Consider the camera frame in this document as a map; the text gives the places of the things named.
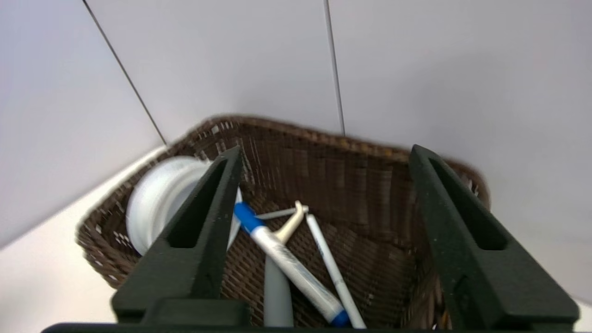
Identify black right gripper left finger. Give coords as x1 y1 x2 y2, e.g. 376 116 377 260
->
111 146 251 325

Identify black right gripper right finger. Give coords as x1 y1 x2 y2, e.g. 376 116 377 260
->
409 144 580 331

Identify clear tape roll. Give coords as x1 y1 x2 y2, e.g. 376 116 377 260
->
125 156 243 256

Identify white peeler grey handle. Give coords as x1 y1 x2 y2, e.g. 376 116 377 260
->
255 200 309 328

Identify white marker blue cap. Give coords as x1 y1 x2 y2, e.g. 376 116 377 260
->
234 202 351 328

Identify slim white pen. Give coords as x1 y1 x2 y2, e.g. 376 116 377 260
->
306 213 367 329

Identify dark brown wicker basket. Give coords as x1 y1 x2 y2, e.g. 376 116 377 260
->
76 115 491 330

